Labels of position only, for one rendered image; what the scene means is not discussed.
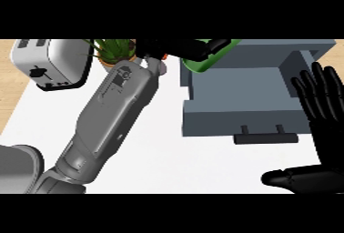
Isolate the black drawer handle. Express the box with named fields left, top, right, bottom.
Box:
left=232, top=124, right=300, bottom=146

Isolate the white silver toaster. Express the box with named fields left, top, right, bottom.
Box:
left=10, top=39, right=97, bottom=92

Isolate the grey-blue cabinet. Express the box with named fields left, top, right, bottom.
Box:
left=219, top=39, right=337, bottom=99

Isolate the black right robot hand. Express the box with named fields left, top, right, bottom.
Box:
left=261, top=61, right=344, bottom=195

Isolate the grey-blue open drawer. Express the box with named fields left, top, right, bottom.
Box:
left=179, top=58, right=312, bottom=114

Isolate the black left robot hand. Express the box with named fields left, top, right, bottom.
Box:
left=135, top=39, right=234, bottom=62

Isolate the green potted plant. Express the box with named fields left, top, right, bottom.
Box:
left=82, top=39, right=142, bottom=73

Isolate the grey-blue drawer front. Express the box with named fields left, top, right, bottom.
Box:
left=182, top=109, right=314, bottom=138

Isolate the green cup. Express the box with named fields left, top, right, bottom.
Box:
left=181, top=39, right=244, bottom=74

